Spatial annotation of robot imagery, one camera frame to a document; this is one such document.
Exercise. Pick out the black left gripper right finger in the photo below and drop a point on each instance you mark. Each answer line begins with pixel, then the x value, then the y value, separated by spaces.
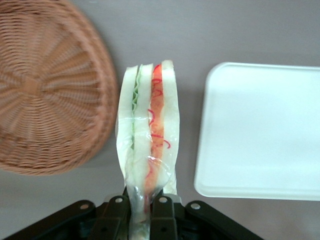
pixel 165 217

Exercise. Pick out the round brown wicker basket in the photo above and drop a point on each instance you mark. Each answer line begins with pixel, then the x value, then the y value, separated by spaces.
pixel 50 87

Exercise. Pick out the beige plastic tray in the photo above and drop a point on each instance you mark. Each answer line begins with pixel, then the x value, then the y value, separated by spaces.
pixel 262 130

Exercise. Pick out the triangle sandwich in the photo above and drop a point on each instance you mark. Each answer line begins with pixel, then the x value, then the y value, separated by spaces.
pixel 145 120

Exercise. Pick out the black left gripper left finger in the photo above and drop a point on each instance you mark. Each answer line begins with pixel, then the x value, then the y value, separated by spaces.
pixel 115 217

